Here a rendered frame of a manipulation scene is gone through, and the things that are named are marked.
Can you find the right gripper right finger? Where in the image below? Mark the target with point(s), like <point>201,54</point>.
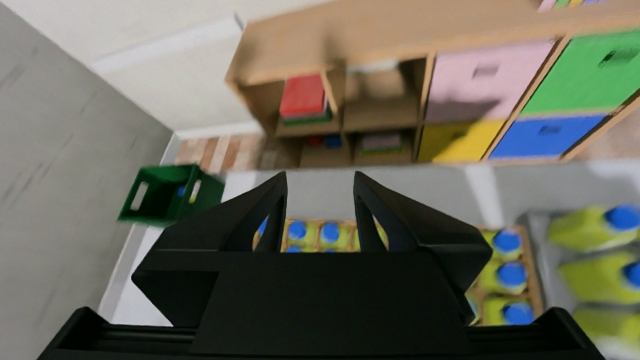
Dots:
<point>461,249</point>

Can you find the dark green plastic crate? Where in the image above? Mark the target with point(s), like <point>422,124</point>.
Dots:
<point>160,205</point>

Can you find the brown cardboard carton with grid dividers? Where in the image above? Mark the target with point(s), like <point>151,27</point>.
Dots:
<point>524,298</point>

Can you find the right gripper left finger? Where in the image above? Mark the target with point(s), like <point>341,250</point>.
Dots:
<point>232,224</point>

